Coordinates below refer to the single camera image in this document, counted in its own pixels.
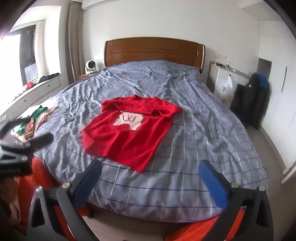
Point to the person's left forearm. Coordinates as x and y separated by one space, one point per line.
9 201

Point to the blue garment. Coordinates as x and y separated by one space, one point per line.
263 83

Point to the pink garment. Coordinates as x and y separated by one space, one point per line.
46 117

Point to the small red cloth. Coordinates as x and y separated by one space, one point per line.
29 85

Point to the white garment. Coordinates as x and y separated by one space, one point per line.
27 113

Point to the white grey-trimmed cabinet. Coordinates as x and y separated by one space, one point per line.
220 71

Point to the black jacket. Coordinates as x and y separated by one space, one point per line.
249 104

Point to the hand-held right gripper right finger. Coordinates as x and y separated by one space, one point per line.
211 183

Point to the green garment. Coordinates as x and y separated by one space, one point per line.
39 111

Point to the window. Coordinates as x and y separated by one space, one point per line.
27 51

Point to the dark clothes pile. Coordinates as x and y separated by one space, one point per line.
47 77

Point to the red sweater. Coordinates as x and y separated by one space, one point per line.
129 141

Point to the wooden bedside table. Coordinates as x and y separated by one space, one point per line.
84 76

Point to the white plastic bag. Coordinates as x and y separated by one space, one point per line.
223 89

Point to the white wardrobe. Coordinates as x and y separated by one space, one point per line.
284 115

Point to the white round camera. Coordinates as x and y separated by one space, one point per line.
91 66

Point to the striped grey-blue duvet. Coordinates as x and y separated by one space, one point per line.
189 162

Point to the white windowsill drawer cabinet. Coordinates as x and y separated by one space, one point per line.
39 90

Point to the beige curtain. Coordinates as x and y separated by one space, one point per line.
74 46

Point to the person's orange pants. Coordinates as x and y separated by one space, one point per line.
44 171

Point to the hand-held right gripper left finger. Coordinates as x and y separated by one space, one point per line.
89 180

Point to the wooden headboard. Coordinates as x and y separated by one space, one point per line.
152 49

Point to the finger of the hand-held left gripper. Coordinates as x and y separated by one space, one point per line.
44 139
13 126

